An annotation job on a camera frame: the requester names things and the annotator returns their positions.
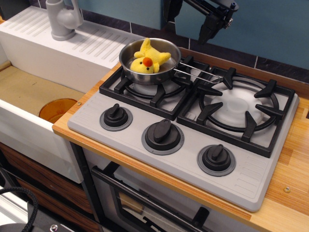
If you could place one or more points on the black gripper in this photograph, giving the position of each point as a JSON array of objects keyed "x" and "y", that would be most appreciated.
[{"x": 218, "y": 16}]

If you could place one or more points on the yellow stuffed duck toy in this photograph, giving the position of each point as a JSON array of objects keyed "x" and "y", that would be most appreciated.
[{"x": 148, "y": 60}]

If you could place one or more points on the stainless steel pan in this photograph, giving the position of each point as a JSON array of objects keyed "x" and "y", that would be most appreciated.
[{"x": 167, "y": 70}]

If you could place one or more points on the black left burner grate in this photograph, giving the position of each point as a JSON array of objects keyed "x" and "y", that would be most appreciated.
[{"x": 166, "y": 99}]

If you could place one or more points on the black burner grate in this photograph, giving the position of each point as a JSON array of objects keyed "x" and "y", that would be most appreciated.
[
  {"x": 166, "y": 99},
  {"x": 246, "y": 112}
]

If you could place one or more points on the white right burner disc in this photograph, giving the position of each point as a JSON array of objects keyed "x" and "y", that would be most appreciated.
[{"x": 236, "y": 103}]

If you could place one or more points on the black right burner grate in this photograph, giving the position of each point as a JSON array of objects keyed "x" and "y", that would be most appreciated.
[{"x": 246, "y": 112}]

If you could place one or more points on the black middle stove knob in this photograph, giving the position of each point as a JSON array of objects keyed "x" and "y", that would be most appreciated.
[{"x": 162, "y": 138}]

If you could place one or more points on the black stove knob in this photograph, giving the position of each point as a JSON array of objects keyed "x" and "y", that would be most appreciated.
[
  {"x": 116, "y": 118},
  {"x": 216, "y": 160},
  {"x": 162, "y": 138}
]

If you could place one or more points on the grey toy faucet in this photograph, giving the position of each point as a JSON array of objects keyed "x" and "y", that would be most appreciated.
[{"x": 63, "y": 21}]

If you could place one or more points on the black left stove knob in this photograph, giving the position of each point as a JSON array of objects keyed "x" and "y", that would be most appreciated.
[{"x": 116, "y": 118}]

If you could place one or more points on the grey toy stove top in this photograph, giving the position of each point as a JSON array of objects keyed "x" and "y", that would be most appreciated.
[{"x": 245, "y": 186}]

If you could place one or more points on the black right stove knob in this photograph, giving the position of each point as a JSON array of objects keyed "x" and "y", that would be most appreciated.
[{"x": 216, "y": 160}]

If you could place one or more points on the white toy sink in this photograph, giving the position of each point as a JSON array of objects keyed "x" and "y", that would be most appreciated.
[{"x": 36, "y": 69}]

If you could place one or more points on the orange plastic bowl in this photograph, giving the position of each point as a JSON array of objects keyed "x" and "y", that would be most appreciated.
[{"x": 54, "y": 110}]

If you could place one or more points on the toy oven door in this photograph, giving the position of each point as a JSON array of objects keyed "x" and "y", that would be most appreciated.
[{"x": 142, "y": 205}]

